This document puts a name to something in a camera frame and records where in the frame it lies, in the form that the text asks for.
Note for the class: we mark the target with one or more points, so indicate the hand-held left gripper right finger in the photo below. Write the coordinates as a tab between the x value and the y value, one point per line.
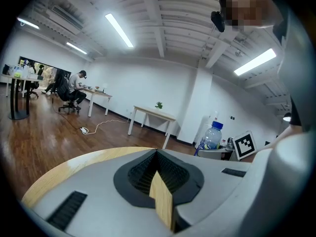
217	184

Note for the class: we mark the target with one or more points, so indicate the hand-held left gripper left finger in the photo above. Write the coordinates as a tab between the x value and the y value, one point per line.
98	201

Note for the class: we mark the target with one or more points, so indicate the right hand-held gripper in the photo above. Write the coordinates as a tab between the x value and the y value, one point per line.
244	144

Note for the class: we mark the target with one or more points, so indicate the clear water bottle blue cap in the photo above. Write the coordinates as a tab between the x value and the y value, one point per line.
211	137

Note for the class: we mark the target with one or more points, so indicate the person's right forearm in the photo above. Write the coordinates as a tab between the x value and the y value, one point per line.
288	132

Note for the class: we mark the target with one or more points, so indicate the white water dispenser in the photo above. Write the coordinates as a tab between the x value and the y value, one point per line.
215	116

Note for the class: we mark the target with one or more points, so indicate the round yellow wooden table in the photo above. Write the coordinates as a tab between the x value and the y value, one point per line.
61	171

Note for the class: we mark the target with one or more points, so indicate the small green potted plant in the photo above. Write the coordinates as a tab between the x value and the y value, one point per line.
159	105

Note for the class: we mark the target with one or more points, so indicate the black pendant lamp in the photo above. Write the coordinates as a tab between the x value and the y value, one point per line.
287	117

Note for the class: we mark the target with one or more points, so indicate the white ceiling light strip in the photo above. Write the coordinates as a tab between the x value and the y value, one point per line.
27	23
119	29
255	61
76	48

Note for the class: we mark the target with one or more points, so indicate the round white table black base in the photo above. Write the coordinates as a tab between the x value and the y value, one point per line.
15	95

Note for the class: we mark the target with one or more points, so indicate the person's black clothing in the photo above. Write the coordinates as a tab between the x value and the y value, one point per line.
280	31

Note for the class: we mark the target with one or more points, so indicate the large dark-framed window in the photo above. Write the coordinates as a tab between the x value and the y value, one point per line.
49	71

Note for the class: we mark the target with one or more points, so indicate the small yellow-green object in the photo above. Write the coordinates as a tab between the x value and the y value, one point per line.
17	75

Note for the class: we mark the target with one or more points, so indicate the person's head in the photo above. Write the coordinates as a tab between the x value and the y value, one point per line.
247	6

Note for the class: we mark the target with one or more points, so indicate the clear plastic bag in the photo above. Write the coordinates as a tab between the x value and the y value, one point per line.
19	69

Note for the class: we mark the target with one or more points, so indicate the black box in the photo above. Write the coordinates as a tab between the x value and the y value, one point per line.
5	69

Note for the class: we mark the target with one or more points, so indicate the ceiling air conditioner unit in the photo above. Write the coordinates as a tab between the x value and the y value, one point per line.
65	18

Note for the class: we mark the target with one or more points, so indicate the black head-mounted camera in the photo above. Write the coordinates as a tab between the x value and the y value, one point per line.
218	21

